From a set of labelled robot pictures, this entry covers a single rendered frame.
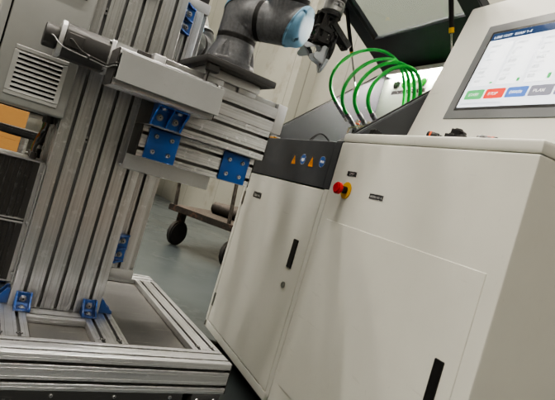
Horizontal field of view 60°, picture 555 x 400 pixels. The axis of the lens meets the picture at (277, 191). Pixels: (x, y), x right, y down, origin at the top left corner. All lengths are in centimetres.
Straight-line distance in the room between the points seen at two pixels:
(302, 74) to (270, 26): 452
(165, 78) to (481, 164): 74
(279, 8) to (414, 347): 93
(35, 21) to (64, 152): 35
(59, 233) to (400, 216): 95
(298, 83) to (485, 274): 500
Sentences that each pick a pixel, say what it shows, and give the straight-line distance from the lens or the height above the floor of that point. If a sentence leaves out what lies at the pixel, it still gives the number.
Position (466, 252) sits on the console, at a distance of 109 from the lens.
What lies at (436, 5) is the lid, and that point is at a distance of 209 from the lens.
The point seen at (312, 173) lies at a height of 83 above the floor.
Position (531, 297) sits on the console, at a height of 68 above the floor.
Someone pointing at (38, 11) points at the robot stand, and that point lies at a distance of 144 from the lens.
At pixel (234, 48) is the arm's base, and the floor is 109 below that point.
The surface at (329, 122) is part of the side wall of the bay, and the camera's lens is 231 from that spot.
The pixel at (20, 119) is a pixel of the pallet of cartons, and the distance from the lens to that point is 566.
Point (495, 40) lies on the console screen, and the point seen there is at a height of 138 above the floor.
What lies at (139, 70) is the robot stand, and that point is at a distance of 120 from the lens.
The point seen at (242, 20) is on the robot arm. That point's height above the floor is 117.
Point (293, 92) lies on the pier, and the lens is 584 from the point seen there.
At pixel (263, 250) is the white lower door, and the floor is 51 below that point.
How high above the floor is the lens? 74
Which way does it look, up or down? level
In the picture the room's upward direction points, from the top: 16 degrees clockwise
